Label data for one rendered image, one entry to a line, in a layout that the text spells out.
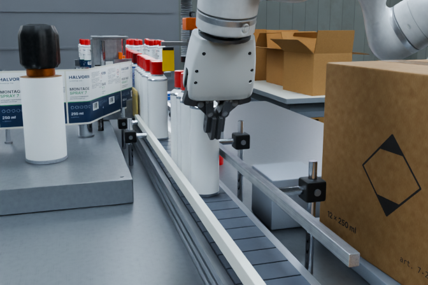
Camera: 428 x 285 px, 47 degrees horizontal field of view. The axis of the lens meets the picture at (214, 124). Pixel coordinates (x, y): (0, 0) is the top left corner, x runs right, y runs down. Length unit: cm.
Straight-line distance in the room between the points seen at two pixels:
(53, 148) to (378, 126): 71
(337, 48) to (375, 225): 228
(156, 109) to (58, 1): 526
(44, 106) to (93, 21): 540
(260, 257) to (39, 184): 49
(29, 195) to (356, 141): 60
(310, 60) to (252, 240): 224
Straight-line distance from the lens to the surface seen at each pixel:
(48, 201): 98
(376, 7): 115
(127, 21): 651
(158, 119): 128
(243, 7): 65
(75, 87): 133
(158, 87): 126
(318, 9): 740
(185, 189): 82
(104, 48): 158
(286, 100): 275
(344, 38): 295
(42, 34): 109
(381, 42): 120
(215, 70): 69
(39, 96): 109
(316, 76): 288
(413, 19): 118
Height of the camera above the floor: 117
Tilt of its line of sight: 11 degrees down
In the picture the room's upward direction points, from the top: straight up
